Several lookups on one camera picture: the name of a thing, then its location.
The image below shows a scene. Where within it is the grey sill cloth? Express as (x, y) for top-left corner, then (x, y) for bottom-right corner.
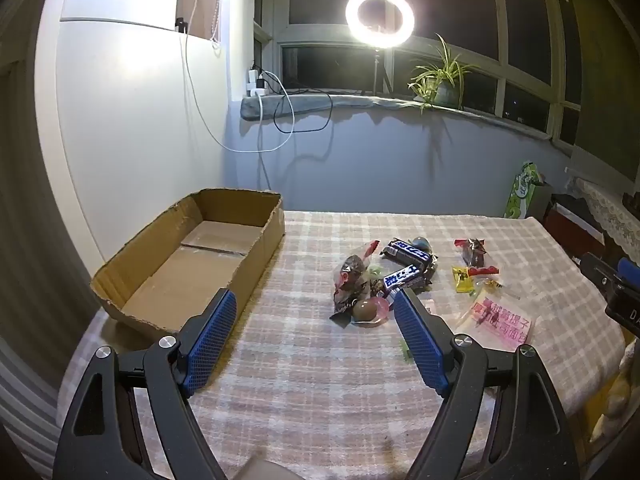
(240, 92), (551, 141)

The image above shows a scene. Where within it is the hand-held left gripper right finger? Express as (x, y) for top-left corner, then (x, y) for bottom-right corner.
(392, 287), (583, 480)

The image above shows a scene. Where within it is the cream lace cloth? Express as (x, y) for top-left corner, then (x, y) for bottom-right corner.
(565, 175), (640, 253)

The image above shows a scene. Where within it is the dark chocolate bar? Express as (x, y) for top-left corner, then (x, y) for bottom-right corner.
(381, 237), (436, 267)
(381, 262), (436, 293)

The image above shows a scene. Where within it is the white wardrobe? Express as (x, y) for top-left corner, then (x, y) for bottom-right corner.
(34, 0), (233, 306)

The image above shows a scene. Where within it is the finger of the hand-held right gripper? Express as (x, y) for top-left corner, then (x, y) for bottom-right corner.
(618, 258), (640, 287)
(580, 252), (620, 287)

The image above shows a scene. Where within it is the white ring light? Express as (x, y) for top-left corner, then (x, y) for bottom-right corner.
(345, 0), (416, 50)

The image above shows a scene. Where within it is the brown egg in clear wrap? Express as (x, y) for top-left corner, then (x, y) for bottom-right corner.
(350, 296), (391, 329)

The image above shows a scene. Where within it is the green paper bag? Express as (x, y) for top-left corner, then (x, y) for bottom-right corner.
(502, 161), (548, 221)

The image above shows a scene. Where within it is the brown cardboard box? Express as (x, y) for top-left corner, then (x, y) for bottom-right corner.
(90, 188), (286, 343)

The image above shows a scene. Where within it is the black light stand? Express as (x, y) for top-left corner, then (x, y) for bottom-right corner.
(369, 48), (394, 96)

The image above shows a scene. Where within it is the pink plaid table cloth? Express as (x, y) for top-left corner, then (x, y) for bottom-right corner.
(59, 208), (628, 480)

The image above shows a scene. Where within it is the white window frame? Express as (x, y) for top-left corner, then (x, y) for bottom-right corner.
(252, 0), (583, 146)

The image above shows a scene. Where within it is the dark packet with red ends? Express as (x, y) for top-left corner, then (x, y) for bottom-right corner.
(454, 237), (488, 267)

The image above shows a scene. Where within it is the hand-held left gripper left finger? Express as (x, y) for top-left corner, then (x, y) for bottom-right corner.
(56, 287), (238, 480)

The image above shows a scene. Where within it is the yellow candy packet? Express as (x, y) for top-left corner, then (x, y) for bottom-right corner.
(451, 266), (476, 294)

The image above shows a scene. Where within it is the pale yellow cloth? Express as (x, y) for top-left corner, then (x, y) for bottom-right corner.
(590, 340), (640, 443)

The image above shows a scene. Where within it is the dark wooden furniture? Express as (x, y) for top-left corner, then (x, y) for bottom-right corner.
(542, 191), (608, 263)

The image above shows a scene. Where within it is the long white cable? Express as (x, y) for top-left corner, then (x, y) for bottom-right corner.
(182, 0), (296, 153)

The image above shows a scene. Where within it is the bread packet with pink print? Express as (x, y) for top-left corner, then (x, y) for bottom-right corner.
(452, 292), (537, 353)

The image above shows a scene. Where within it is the black cable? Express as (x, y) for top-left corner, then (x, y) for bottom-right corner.
(262, 71), (335, 134)

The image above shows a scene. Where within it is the brown and red snack packet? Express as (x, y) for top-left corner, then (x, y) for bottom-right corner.
(330, 240), (382, 321)

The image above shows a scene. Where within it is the potted spider plant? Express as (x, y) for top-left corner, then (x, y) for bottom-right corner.
(407, 34), (481, 113)

